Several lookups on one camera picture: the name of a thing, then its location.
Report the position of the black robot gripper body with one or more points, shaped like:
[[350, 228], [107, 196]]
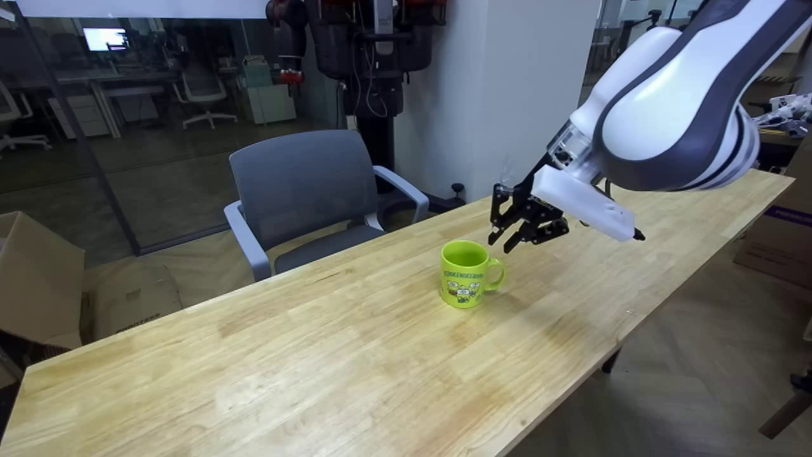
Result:
[[527, 207]]

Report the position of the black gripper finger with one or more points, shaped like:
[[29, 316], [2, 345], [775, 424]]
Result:
[[537, 233], [498, 214]]

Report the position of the computer monitor behind glass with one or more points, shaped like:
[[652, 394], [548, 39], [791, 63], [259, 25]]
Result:
[[106, 39]]

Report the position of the grey office chair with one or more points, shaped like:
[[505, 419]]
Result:
[[306, 196]]

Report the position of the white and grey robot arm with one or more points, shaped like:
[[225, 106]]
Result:
[[666, 114]]

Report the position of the brown cardboard box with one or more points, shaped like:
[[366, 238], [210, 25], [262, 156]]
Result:
[[41, 280]]

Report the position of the white office chair behind glass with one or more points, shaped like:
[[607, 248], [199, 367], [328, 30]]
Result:
[[203, 90]]

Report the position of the yellow-green plastic mug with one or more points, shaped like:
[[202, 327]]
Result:
[[467, 273]]

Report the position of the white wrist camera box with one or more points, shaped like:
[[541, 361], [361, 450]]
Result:
[[580, 199]]

